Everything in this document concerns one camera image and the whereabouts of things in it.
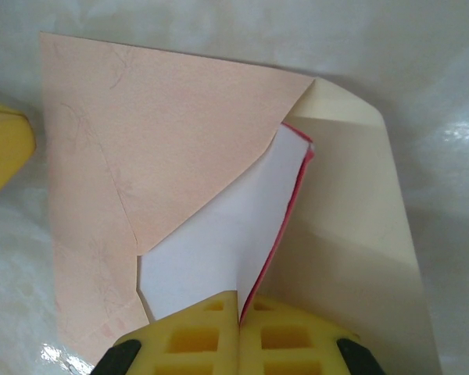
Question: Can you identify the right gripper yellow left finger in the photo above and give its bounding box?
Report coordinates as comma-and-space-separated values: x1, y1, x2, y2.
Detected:
95, 291, 242, 375

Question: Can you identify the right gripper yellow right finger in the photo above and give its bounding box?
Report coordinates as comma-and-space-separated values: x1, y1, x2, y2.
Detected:
239, 297, 388, 375

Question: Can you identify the white letter with red edge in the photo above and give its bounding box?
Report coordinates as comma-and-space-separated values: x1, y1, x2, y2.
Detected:
136, 121, 317, 327

